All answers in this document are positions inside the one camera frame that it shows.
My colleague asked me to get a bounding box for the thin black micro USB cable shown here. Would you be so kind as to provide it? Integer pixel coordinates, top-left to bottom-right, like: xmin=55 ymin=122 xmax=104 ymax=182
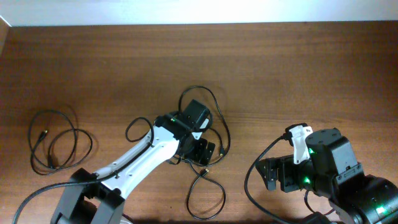
xmin=167 ymin=157 xmax=227 ymax=221

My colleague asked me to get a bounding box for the thick black HDMI cable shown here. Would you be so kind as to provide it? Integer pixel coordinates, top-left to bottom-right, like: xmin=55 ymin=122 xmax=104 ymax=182
xmin=27 ymin=109 xmax=93 ymax=175

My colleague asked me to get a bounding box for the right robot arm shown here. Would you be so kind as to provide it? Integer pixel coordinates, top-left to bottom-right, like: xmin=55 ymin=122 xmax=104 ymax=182
xmin=254 ymin=124 xmax=397 ymax=223

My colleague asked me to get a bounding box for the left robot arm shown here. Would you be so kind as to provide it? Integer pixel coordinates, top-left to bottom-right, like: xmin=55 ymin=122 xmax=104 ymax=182
xmin=50 ymin=100 xmax=215 ymax=223

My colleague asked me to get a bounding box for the right camera cable black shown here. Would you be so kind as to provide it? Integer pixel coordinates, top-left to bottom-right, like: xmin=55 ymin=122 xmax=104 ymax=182
xmin=241 ymin=134 xmax=310 ymax=223

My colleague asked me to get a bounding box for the camera cable black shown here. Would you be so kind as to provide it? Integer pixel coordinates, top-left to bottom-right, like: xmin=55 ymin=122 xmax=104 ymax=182
xmin=241 ymin=134 xmax=310 ymax=223
xmin=12 ymin=117 xmax=154 ymax=224

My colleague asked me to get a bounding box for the left camera cable black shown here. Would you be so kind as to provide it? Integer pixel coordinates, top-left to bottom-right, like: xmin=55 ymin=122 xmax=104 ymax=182
xmin=12 ymin=117 xmax=154 ymax=224

